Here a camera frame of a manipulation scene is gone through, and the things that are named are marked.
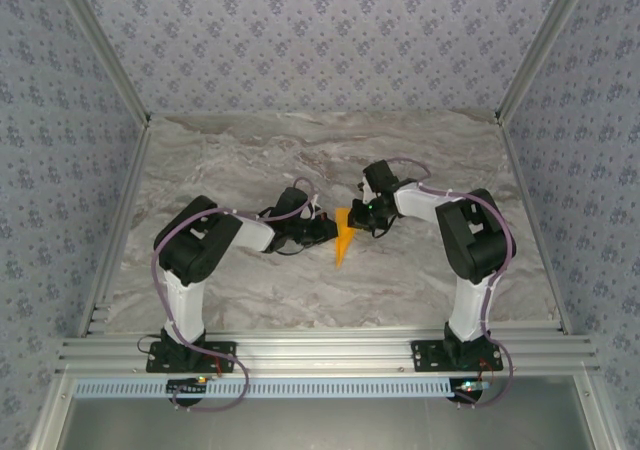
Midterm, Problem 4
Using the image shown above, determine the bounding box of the small circuit board with led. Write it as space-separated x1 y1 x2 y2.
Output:
452 378 494 394
167 377 209 397

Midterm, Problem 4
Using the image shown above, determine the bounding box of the aluminium frame post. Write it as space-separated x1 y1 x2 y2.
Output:
493 0 599 127
49 0 152 129

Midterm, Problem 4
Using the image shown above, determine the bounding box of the aluminium frame cross rail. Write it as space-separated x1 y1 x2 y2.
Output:
54 327 601 376

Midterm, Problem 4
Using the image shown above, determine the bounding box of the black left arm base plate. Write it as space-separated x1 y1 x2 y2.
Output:
145 339 238 374

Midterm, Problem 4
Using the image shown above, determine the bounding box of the thin black right gripper cable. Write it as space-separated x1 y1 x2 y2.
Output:
369 214 401 239

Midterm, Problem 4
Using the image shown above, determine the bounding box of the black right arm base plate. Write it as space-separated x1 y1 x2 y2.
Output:
410 338 503 373

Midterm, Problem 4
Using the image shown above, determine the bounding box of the thin black left gripper cable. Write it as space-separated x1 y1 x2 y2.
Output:
264 237 321 258

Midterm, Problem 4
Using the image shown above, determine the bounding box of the light blue slotted cable duct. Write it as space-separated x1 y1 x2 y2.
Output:
73 377 496 400

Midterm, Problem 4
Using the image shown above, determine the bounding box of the aluminium frame side rail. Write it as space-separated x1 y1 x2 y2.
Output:
498 119 575 336
77 119 154 339

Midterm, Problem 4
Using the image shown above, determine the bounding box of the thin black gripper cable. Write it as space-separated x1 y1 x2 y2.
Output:
369 214 401 239
264 237 321 258

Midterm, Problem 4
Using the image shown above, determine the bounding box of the grey metal sheet panel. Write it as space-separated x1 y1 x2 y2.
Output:
37 374 616 450

